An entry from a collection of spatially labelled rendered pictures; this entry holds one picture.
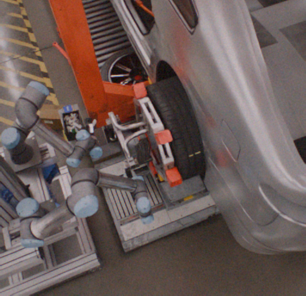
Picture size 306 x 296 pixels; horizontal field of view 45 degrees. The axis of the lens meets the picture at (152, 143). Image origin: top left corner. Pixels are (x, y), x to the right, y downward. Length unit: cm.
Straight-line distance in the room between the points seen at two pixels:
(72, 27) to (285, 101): 137
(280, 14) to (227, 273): 193
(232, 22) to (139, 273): 198
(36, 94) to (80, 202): 64
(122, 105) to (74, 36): 77
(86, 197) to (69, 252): 114
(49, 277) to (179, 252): 96
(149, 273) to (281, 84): 164
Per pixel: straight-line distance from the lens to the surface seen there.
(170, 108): 215
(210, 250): 300
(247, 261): 302
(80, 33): 225
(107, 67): 334
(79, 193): 180
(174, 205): 294
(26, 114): 203
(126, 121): 323
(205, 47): 170
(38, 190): 253
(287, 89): 254
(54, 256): 288
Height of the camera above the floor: 288
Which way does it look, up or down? 58 degrees down
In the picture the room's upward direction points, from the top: 6 degrees counter-clockwise
